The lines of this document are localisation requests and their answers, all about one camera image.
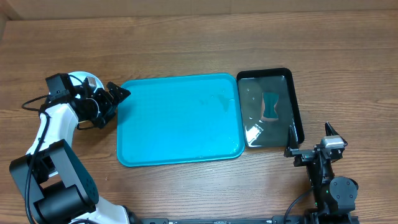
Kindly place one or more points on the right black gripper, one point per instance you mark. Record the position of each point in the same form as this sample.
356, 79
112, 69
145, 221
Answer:
310, 156

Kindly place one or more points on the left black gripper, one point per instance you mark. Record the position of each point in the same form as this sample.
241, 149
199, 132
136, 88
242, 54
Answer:
109, 103

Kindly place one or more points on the light blue plate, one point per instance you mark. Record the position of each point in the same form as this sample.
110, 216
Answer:
79, 76

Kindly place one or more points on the green scrubbing sponge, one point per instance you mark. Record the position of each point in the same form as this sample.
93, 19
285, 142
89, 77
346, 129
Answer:
269, 103

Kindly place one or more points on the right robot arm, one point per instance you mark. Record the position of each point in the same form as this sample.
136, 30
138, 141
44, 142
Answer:
334, 196

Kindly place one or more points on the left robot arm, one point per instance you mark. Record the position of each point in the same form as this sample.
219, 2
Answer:
55, 185

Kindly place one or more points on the teal plastic tray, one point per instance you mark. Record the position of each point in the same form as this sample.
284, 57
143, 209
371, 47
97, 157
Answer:
174, 120

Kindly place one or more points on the black water tray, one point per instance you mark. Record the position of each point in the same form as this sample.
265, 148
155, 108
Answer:
251, 85

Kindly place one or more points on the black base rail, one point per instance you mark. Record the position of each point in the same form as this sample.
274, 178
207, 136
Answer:
278, 219

